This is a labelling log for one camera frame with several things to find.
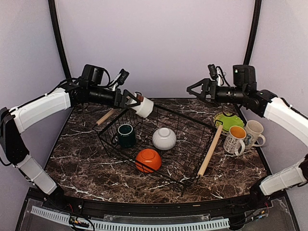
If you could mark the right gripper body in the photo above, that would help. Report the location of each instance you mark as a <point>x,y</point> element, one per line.
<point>212,84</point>

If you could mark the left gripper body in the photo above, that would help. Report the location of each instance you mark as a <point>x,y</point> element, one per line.
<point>117,104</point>

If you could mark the white brown striped cup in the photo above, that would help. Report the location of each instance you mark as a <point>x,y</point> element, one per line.
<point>145,108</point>

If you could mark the yellow woven pattern plate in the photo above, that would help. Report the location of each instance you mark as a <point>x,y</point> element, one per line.
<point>217,116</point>

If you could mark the grey deer pattern plate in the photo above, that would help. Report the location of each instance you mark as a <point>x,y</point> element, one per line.
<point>216,125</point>

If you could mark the dark green cup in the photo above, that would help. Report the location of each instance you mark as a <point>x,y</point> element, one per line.
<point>125,136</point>

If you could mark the white leaf pattern mug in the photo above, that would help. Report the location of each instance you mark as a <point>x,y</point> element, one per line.
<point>234,142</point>

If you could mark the tall dragon pattern mug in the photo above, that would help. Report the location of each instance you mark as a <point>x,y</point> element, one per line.
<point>254,131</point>

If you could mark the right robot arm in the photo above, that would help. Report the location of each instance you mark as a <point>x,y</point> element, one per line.
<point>266,105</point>

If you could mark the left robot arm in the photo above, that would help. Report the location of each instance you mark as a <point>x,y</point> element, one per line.
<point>17,121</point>

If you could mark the white ribbed bowl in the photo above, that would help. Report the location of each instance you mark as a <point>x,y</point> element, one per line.
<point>164,139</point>

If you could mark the orange bowl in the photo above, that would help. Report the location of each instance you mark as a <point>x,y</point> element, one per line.
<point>148,161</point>

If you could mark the left wooden rack handle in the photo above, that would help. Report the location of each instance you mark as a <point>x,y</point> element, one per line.
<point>105,117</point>

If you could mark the wooden rack handle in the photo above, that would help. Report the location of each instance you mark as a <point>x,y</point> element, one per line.
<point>210,152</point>
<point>105,117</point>

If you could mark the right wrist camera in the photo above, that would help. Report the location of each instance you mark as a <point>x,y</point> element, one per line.
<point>217,74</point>

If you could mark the right wooden rack handle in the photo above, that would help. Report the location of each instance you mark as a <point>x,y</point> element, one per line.
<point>210,152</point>

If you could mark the black wire dish rack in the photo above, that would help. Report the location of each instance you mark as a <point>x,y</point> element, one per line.
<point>180,164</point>

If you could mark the black front rail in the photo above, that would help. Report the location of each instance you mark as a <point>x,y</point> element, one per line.
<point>225,207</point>

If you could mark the white slotted cable duct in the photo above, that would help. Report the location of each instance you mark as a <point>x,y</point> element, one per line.
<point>126,223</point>

